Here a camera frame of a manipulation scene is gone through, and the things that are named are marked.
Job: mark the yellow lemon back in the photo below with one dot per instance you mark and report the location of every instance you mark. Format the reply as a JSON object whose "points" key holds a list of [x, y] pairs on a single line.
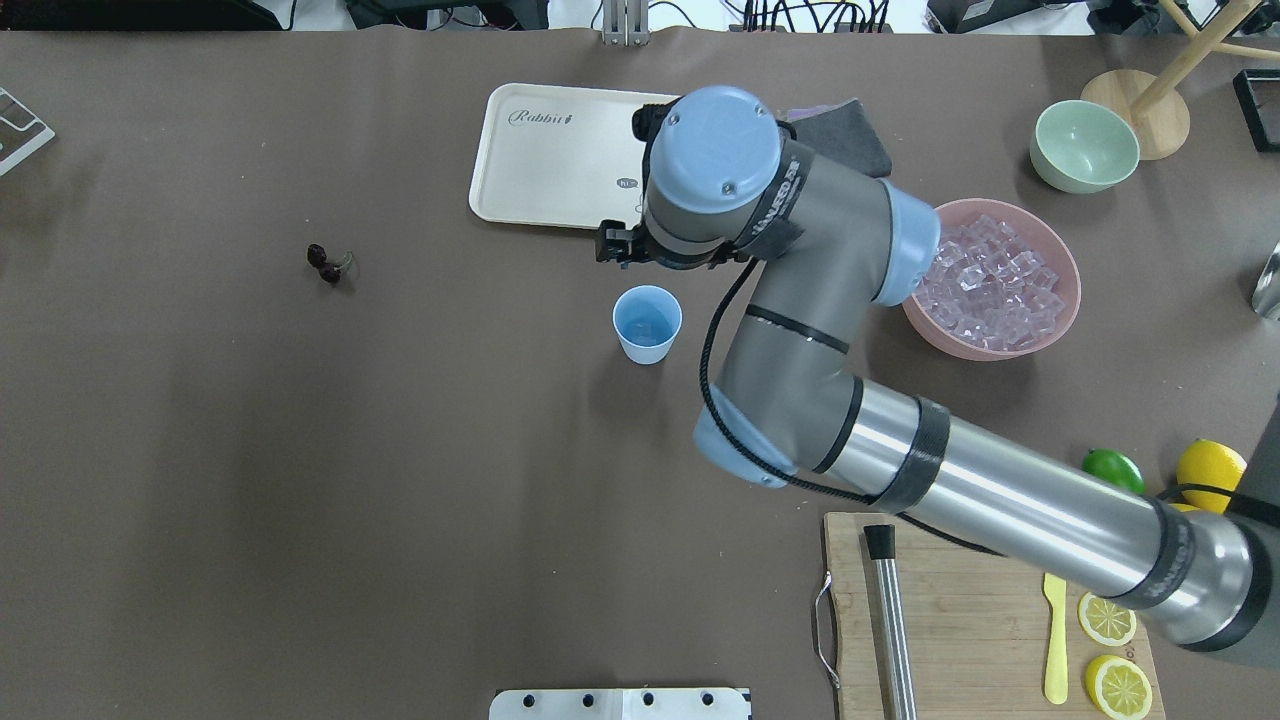
{"points": [[1209, 463]]}

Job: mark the metal ice scoop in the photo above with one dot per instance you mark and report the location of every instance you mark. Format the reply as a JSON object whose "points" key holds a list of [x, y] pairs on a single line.
{"points": [[1265, 294]]}

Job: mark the wine glass rack tray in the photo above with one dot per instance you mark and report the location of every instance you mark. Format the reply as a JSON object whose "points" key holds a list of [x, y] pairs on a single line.
{"points": [[1257, 91]]}

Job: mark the clear ice cube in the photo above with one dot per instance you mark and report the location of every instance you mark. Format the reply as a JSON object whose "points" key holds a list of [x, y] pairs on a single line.
{"points": [[647, 330]]}

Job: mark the blue paper cup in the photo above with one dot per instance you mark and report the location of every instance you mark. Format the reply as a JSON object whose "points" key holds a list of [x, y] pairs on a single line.
{"points": [[650, 299]]}

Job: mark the dark cherries pair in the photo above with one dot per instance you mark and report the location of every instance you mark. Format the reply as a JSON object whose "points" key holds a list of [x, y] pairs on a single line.
{"points": [[331, 270]]}

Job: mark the steel muddler black tip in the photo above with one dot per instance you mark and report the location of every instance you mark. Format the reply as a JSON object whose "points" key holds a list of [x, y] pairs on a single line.
{"points": [[881, 547]]}

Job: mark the wooden cup tree stand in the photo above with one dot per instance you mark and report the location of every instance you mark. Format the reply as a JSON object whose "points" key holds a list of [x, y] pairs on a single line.
{"points": [[1151, 106]]}

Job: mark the white wire cup rack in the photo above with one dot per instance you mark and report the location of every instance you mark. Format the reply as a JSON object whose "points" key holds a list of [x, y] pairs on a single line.
{"points": [[22, 132]]}

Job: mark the lemon slice inner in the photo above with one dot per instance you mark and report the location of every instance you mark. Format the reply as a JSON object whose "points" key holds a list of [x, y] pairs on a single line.
{"points": [[1105, 622]]}

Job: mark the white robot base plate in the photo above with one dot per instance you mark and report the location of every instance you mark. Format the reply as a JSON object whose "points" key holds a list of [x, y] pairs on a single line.
{"points": [[623, 703]]}

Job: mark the green lime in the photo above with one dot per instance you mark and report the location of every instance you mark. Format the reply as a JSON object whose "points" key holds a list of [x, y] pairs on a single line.
{"points": [[1115, 468]]}

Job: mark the cream rabbit tray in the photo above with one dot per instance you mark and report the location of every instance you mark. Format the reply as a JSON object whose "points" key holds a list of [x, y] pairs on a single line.
{"points": [[560, 156]]}

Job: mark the lemon slice near edge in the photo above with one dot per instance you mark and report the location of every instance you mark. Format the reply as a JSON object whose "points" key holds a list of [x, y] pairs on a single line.
{"points": [[1118, 688]]}

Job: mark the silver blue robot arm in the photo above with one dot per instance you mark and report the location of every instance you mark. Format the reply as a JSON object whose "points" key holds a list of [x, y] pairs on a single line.
{"points": [[726, 180]]}

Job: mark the pink bowl of ice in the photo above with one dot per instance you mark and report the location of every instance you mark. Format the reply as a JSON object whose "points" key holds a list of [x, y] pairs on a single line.
{"points": [[1002, 284]]}

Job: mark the mint green bowl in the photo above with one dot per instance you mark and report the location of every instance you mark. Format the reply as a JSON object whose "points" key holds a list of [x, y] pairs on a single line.
{"points": [[1082, 147]]}

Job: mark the wooden cutting board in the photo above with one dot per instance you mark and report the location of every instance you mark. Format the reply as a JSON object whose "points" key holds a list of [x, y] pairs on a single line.
{"points": [[978, 629]]}

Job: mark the yellow plastic knife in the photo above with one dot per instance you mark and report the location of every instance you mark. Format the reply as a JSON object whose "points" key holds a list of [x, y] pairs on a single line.
{"points": [[1056, 675]]}

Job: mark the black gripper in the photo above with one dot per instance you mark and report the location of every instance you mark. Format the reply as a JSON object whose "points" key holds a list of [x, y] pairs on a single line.
{"points": [[612, 245]]}

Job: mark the grey folded cloth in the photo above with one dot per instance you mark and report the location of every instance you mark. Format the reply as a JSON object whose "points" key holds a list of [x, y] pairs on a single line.
{"points": [[843, 133]]}

